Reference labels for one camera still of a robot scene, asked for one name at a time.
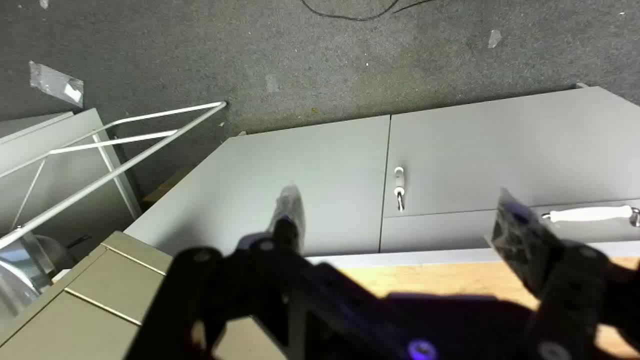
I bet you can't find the silver cabinet door handle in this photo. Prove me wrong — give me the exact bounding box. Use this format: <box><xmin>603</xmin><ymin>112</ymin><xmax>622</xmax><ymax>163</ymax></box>
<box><xmin>394</xmin><ymin>166</ymin><xmax>406</xmax><ymax>211</ymax></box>

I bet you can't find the beige filing cabinet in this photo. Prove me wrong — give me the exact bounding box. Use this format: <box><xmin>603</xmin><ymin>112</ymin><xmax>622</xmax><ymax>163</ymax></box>
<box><xmin>0</xmin><ymin>232</ymin><xmax>170</xmax><ymax>360</ymax></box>

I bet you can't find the stainless steel sink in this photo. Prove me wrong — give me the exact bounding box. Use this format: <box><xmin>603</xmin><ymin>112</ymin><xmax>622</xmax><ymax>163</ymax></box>
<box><xmin>0</xmin><ymin>233</ymin><xmax>74</xmax><ymax>317</ymax></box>

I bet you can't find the white cabinet drawer handle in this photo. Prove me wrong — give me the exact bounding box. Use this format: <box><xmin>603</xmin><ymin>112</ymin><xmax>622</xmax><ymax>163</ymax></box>
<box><xmin>541</xmin><ymin>206</ymin><xmax>640</xmax><ymax>225</ymax></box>

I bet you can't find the white metal tube frame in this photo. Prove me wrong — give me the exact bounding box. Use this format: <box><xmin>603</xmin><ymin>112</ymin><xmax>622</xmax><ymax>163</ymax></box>
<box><xmin>0</xmin><ymin>101</ymin><xmax>227</xmax><ymax>246</ymax></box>

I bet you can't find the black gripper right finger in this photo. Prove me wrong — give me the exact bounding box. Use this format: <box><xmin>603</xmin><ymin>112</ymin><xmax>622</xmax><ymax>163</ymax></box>
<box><xmin>491</xmin><ymin>189</ymin><xmax>640</xmax><ymax>360</ymax></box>

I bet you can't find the black floor cable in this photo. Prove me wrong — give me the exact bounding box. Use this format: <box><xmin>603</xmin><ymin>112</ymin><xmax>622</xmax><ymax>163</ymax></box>
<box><xmin>301</xmin><ymin>0</ymin><xmax>428</xmax><ymax>22</ymax></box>

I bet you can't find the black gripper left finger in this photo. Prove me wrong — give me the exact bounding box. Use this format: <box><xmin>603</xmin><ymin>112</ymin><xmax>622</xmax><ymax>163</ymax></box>
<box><xmin>126</xmin><ymin>186</ymin><xmax>374</xmax><ymax>360</ymax></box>

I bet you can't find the grey base cabinet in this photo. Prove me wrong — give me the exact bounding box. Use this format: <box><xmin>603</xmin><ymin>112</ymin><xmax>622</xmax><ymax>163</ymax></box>
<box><xmin>126</xmin><ymin>86</ymin><xmax>640</xmax><ymax>265</ymax></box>

